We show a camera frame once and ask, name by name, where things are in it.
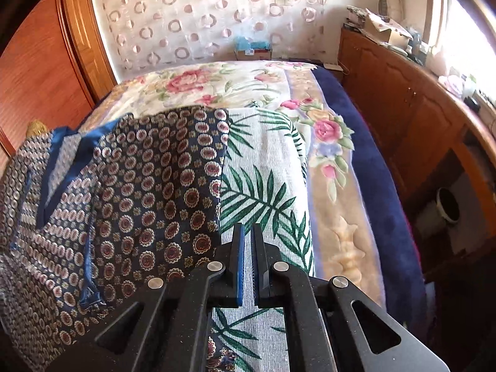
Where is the wooden cabinet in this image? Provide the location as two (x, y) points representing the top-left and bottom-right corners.
(336, 26), (496, 281)

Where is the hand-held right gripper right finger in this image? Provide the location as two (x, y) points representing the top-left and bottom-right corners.
(251, 223), (452, 372)

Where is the bright window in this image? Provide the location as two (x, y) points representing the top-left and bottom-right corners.
(425, 0), (496, 86)

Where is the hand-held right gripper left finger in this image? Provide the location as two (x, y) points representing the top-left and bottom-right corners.
(48, 223), (246, 372)

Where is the wooden wardrobe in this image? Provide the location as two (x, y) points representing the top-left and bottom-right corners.
(0, 0), (117, 165)

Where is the pink plastic bag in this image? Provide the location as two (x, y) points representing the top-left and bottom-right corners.
(441, 73), (466, 97)

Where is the golden pillow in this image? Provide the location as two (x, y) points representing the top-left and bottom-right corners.
(25, 120), (50, 139)

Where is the white round pot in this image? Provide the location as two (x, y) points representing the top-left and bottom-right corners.
(435, 187), (463, 224)

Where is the white lace ring-pattern curtain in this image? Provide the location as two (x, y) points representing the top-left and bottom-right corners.
(88, 0), (339, 83)

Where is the green leaf-print towel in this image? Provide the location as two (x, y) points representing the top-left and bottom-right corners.
(211, 106), (315, 372)

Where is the floral blanket with navy border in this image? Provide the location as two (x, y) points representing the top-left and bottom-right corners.
(77, 60), (427, 332)

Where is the cardboard box with blue contents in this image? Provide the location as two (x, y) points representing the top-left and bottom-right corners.
(233, 37), (273, 62)

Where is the open cardboard box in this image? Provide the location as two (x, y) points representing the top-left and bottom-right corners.
(364, 8), (414, 47)

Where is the navy medallion-print garment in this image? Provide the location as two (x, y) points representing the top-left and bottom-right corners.
(0, 106), (241, 372)

